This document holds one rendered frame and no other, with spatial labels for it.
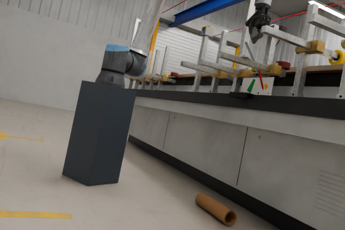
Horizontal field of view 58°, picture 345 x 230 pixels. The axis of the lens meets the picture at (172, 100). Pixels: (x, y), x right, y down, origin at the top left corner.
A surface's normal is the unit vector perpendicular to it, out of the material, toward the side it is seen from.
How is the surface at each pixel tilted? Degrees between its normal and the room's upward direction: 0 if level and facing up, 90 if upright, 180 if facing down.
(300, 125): 90
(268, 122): 90
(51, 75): 90
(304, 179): 90
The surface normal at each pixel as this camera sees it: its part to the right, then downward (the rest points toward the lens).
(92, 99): -0.54, -0.14
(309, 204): -0.89, -0.19
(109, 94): 0.81, 0.15
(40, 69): 0.44, 0.05
